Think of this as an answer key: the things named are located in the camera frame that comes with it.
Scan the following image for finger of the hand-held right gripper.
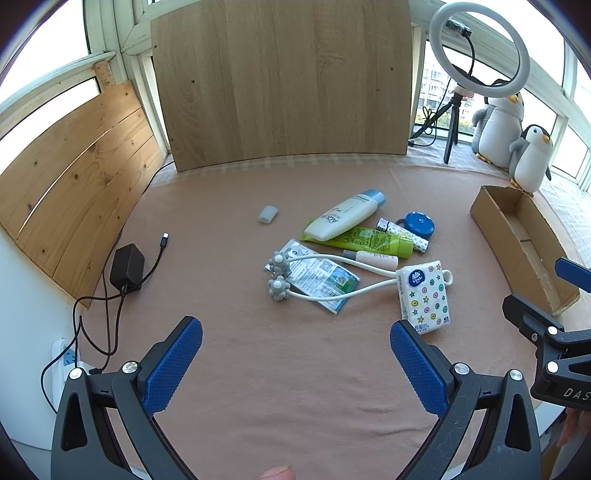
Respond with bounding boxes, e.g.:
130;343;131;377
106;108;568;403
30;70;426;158
555;257;591;292
502;293;591;365

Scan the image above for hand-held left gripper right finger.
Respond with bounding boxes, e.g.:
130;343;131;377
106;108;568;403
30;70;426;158
390;318;541;480

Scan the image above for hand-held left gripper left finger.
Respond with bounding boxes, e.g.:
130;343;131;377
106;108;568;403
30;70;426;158
51;316;204;480

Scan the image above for dotted white tissue pack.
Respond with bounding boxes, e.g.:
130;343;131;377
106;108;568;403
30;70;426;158
396;260;452;335

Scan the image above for cardboard box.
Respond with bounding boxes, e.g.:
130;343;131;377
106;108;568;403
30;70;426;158
470;185;581;315

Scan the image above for small white tube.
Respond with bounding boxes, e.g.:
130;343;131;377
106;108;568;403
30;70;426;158
342;249;399;271

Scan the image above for white neck massager grey balls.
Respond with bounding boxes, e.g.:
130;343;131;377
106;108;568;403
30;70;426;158
267;250;455;315

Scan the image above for green tube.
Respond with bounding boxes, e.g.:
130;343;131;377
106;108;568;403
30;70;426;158
300;225;415;259

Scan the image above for patterned white lighter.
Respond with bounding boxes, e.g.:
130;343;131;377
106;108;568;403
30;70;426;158
376;218;431;253

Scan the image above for person's right hand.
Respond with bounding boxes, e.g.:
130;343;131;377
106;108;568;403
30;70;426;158
560;408;591;449

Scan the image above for black power adapter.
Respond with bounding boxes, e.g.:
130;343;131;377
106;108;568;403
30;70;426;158
110;244;146;294

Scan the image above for white power strip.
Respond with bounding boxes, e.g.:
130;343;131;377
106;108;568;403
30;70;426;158
48;339;100;411

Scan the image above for small penguin plush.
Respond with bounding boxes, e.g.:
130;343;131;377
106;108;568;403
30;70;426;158
509;124;554;193

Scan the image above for blue round tape measure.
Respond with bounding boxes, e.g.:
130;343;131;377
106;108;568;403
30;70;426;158
394;211;435;240

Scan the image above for checked beige cloth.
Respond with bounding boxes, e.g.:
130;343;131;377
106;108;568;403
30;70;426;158
178;145;591;259

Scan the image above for large penguin plush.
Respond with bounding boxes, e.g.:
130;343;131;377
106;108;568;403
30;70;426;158
471;79;525;166

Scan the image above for white lotion bottle blue cap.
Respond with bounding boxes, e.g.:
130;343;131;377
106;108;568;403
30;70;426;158
303;189;387;241

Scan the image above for black tripod stand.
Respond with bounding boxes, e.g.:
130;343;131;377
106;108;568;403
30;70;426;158
409;88;467;164

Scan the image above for pine wood panel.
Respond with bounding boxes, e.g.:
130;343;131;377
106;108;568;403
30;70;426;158
0;60;164;301

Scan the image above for black phone clamp gooseneck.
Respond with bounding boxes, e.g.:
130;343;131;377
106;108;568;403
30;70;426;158
444;19;476;88

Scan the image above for light wood board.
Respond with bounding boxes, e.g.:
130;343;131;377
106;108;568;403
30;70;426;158
150;0;413;172

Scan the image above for black power cord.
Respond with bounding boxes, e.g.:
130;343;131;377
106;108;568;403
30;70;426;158
41;284;126;414

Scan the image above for black braided USB cable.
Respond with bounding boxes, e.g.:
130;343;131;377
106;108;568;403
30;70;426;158
124;232;171;296

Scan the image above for black ring light cable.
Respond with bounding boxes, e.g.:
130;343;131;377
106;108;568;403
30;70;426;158
409;107;440;149

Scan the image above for white ring light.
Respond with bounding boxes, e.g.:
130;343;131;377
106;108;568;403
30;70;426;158
429;2;532;100

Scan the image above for white window frame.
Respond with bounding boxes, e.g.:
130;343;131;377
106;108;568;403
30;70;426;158
0;0;591;185

